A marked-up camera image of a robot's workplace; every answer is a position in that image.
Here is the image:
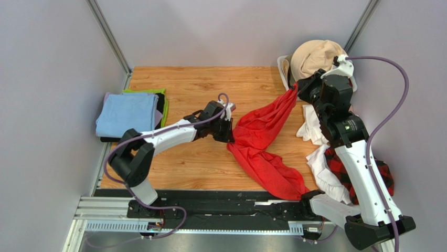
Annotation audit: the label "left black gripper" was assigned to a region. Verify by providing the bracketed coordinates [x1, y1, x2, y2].
[209, 116, 235, 143]

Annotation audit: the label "red t-shirt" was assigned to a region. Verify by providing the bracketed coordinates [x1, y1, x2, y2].
[227, 87, 309, 201]

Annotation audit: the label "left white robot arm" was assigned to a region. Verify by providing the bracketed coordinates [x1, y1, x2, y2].
[107, 100, 236, 205]

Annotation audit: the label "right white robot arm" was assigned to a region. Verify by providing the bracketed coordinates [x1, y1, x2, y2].
[297, 69, 416, 250]

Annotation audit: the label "white perforated plastic basket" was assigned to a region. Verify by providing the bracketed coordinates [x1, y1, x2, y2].
[277, 54, 358, 92]

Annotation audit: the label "beige bucket hat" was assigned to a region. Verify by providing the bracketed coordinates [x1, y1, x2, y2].
[288, 40, 347, 81]

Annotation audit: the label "white crumpled shirt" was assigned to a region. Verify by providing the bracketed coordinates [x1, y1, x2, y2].
[296, 105, 352, 204]

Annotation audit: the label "folded lime green shorts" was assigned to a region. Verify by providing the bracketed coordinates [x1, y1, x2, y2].
[123, 88, 169, 129]

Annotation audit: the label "folded black garment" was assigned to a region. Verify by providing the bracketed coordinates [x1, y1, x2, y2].
[100, 92, 166, 143]

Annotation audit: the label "red black plaid shirt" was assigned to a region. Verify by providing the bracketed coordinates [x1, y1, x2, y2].
[324, 147, 395, 205]

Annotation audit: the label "folded light blue shirt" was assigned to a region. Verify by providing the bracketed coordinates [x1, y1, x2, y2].
[95, 92, 159, 140]

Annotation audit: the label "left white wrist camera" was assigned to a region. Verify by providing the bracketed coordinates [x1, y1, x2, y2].
[218, 100, 236, 121]

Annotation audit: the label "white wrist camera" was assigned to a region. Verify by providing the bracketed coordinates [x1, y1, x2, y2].
[321, 54, 354, 79]
[218, 100, 236, 121]

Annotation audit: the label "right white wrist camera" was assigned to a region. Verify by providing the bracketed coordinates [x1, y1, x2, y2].
[321, 54, 354, 79]

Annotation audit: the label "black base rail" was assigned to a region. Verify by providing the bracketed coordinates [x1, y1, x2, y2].
[94, 188, 327, 232]

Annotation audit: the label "aluminium frame rail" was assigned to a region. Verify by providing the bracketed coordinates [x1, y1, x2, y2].
[62, 196, 400, 252]

